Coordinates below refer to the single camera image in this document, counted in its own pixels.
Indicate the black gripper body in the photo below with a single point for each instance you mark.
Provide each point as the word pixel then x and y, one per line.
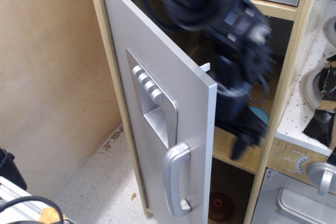
pixel 234 116

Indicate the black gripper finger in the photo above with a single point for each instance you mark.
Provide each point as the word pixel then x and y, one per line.
pixel 239 147

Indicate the grey fridge door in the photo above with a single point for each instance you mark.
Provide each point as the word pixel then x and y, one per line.
pixel 194 94

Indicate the silver fridge door handle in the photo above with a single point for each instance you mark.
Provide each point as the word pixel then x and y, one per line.
pixel 173 160

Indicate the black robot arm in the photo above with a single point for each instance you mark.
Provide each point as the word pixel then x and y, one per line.
pixel 240 34

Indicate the teal toy bowl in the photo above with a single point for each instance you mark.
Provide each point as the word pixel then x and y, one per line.
pixel 260 113

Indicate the brown toy lid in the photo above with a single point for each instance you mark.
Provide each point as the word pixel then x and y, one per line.
pixel 221 207

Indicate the grey oven door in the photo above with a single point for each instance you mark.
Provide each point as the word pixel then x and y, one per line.
pixel 266 210

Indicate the white speckled sink counter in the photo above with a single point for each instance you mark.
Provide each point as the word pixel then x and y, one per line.
pixel 314 50

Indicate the silver oven knob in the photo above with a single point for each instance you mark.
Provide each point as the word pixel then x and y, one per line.
pixel 322 175

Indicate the orange tape piece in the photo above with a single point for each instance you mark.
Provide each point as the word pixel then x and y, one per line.
pixel 49 215

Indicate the black box left edge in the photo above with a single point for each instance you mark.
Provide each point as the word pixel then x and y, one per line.
pixel 10 171

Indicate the wooden toy kitchen frame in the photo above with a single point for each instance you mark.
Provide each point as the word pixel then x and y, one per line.
pixel 254 162

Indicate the aluminium rail base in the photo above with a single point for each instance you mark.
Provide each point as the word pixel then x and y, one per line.
pixel 18 206

